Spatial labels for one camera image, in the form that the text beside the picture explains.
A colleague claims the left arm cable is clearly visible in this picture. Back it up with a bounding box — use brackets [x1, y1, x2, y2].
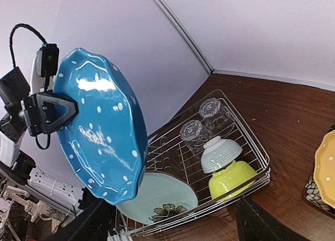
[9, 23, 52, 150]

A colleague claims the wire dish rack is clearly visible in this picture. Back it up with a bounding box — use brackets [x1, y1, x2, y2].
[114, 89, 270, 236]

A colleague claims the black floral square plate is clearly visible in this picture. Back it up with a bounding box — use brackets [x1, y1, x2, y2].
[303, 125, 334, 217]

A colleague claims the pale striped bowl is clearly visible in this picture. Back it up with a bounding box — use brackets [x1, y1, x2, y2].
[200, 136, 243, 174]

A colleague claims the yellow dotted scalloped plate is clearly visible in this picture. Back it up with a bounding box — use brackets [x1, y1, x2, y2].
[314, 131, 335, 208]

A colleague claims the clear glass cup near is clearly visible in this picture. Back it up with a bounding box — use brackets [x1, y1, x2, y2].
[180, 120, 212, 155]

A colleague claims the lime green bowl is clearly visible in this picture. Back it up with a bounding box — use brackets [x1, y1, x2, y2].
[208, 160, 257, 199]

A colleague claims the clear glass cup far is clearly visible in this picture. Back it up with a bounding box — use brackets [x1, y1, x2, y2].
[198, 98, 231, 131]

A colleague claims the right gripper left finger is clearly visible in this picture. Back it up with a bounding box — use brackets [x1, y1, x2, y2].
[46, 199, 115, 241]

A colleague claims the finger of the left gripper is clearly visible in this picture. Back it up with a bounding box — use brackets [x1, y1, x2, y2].
[34, 92, 79, 134]

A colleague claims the blue dotted scalloped plate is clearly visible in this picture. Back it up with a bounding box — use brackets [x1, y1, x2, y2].
[53, 48, 148, 205]

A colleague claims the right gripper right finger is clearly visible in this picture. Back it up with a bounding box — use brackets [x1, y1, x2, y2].
[236, 197, 307, 241]

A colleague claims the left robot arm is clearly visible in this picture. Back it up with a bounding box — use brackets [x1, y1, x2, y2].
[1, 67, 79, 185]

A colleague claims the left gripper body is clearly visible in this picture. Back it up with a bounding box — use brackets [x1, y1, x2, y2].
[20, 95, 42, 136]

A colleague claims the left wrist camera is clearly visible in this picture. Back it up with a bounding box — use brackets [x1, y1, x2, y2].
[30, 43, 60, 93]

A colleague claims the clear glass cup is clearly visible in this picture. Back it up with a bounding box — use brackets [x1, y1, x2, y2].
[198, 98, 231, 131]
[180, 120, 212, 155]

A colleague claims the left aluminium frame post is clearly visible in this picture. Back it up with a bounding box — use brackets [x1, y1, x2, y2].
[152, 0, 214, 75]

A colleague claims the light teal floral plate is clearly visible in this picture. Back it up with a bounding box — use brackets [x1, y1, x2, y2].
[116, 172, 198, 225]

